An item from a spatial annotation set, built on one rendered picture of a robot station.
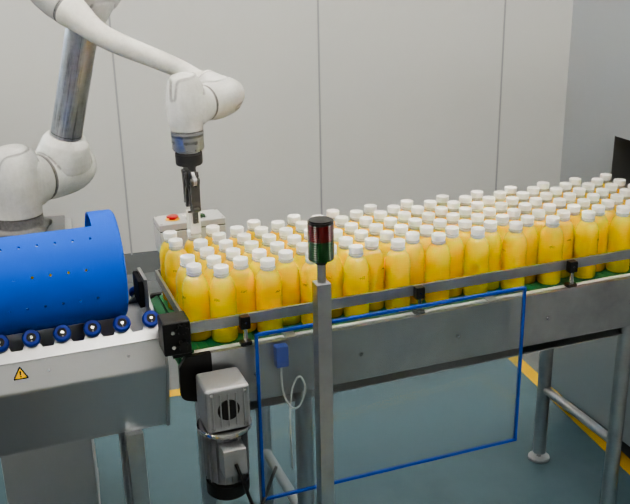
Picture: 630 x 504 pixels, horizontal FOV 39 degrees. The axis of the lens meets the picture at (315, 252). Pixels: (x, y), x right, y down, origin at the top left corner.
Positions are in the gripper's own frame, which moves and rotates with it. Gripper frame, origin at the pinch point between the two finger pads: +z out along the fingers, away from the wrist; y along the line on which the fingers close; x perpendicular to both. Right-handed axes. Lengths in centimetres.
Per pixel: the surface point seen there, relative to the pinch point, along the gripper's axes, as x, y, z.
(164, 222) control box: -6.0, -13.8, 3.8
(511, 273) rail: 85, 32, 17
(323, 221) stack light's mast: 21, 50, -12
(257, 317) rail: 8.2, 33.5, 17.4
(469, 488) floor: 93, -1, 114
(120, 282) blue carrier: -24.9, 27.4, 4.7
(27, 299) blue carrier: -47, 28, 5
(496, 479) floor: 105, -3, 114
